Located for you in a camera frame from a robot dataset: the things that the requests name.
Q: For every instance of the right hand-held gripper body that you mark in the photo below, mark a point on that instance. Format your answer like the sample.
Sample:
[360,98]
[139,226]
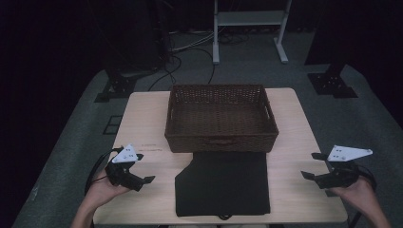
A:
[340,172]

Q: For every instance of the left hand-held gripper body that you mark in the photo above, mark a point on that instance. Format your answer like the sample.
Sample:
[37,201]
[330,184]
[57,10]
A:
[122,172]

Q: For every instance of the black cloth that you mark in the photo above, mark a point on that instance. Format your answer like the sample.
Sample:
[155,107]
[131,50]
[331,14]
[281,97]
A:
[221,183]

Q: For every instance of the brown wicker basket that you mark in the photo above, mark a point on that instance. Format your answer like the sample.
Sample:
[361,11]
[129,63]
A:
[221,126]

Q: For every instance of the person's left hand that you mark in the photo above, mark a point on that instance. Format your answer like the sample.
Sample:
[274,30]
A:
[106,190]

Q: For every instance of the person's right hand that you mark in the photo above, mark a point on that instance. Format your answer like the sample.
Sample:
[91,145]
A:
[358,193]

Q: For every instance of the black floor tape square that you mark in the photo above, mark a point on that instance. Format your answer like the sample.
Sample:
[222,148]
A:
[112,125]

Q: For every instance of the black stand base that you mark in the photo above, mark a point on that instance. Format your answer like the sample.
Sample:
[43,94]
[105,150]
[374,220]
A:
[117,88]
[331,84]

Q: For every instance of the white metal stand frame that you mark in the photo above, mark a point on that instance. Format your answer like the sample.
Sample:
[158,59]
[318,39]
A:
[250,17]

